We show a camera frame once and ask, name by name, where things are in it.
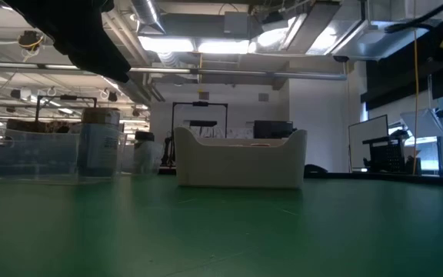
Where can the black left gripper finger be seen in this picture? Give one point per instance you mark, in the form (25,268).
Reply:
(98,57)

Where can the cardboard spice tube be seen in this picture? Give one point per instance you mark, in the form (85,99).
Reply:
(100,146)

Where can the black-lidded spice jar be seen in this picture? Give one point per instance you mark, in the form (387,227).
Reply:
(144,135)

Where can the dark brown box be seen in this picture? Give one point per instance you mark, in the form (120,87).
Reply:
(33,126)

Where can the ceiling light panel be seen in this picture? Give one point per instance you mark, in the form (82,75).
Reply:
(194,45)

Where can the clear plastic bin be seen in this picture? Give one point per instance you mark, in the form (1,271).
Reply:
(14,161)
(160,163)

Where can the long ceiling pipe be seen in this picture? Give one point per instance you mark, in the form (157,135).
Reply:
(237,72)

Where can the grey ceiling box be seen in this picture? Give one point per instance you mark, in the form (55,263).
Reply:
(236,22)

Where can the white board screen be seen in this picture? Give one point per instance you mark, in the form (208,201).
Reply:
(367,140)

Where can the black perforated cart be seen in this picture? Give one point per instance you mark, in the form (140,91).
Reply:
(387,155)

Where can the white plastic bin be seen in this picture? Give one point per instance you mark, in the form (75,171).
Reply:
(240,165)

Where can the black monitor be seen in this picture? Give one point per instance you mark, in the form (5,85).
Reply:
(273,129)

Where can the black table clamp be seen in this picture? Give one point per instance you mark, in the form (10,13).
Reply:
(315,170)

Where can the green table mat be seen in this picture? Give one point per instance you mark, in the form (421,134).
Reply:
(221,231)

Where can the round silver air duct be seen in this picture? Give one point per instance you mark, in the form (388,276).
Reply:
(148,15)

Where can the dark ceiling camera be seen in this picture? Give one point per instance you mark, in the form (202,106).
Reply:
(340,59)

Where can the black metal table frame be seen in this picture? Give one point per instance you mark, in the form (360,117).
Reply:
(398,178)

